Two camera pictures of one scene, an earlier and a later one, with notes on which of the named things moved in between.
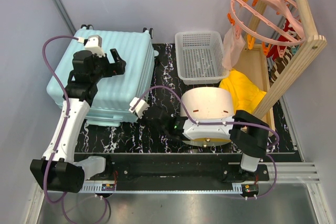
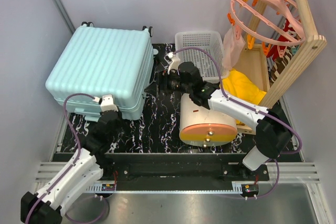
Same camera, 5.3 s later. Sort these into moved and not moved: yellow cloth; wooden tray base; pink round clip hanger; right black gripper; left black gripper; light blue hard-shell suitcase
Moved: right black gripper; left black gripper
Not moved: pink round clip hanger; yellow cloth; wooden tray base; light blue hard-shell suitcase
